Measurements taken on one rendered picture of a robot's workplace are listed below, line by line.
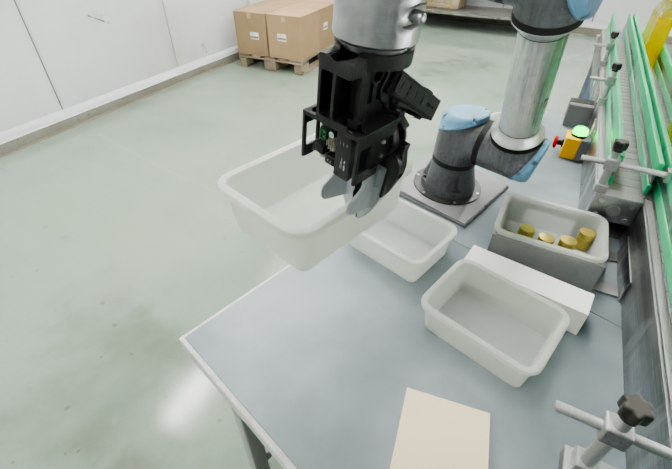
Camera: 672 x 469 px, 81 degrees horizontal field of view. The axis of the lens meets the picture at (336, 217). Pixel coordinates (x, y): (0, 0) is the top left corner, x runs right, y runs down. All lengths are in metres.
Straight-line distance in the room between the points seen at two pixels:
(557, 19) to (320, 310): 0.66
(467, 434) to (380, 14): 0.54
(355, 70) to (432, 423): 0.49
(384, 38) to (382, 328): 0.59
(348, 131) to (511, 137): 0.66
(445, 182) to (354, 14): 0.81
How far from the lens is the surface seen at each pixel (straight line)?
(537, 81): 0.88
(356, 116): 0.36
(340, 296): 0.85
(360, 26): 0.34
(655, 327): 0.83
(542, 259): 0.96
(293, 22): 4.36
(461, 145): 1.05
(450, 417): 0.65
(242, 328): 0.82
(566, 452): 0.64
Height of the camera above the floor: 1.40
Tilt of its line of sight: 38 degrees down
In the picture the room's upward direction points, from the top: straight up
